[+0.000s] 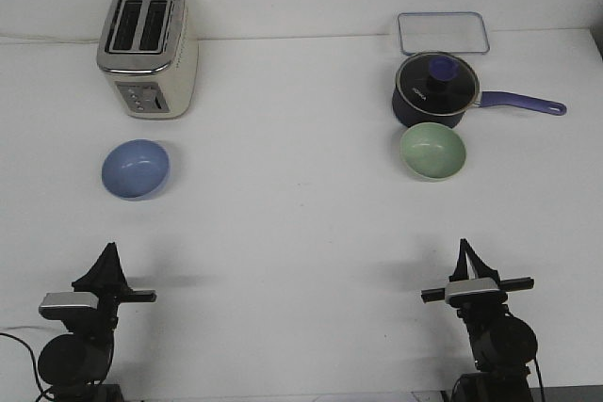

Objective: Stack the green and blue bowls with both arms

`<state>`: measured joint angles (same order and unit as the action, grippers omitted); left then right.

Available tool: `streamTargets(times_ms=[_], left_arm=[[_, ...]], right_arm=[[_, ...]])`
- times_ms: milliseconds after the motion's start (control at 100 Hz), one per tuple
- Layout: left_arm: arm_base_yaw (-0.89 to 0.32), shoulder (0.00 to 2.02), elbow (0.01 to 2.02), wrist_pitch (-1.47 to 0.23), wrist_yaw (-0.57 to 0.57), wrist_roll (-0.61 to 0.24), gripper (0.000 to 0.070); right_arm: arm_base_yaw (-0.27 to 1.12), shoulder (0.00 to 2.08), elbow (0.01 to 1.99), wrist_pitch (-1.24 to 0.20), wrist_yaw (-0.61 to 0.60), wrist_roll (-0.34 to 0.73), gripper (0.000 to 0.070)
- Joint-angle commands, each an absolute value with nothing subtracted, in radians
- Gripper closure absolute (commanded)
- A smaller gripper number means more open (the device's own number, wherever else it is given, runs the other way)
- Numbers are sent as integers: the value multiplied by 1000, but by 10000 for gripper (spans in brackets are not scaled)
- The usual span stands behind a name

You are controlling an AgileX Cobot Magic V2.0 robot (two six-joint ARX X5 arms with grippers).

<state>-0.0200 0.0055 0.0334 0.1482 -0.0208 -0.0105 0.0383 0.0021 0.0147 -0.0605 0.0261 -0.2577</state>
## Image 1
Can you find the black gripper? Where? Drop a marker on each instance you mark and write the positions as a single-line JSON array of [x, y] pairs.
[[479, 299], [106, 280]]

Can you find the blue bowl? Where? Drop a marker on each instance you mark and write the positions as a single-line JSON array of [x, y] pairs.
[[136, 170]]

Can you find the green bowl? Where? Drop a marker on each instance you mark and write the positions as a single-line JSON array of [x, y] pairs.
[[432, 151]]

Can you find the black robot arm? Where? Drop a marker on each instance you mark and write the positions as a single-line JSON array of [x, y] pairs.
[[501, 344], [76, 364]]

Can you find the dark blue saucepan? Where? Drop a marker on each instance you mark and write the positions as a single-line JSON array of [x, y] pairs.
[[409, 115]]

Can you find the glass pot lid blue knob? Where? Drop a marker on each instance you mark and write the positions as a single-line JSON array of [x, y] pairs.
[[437, 83]]

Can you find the cream and silver toaster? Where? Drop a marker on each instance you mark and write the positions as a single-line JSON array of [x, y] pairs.
[[149, 55]]

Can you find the clear blue-rimmed container lid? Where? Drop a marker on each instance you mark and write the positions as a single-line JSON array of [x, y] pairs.
[[453, 32]]

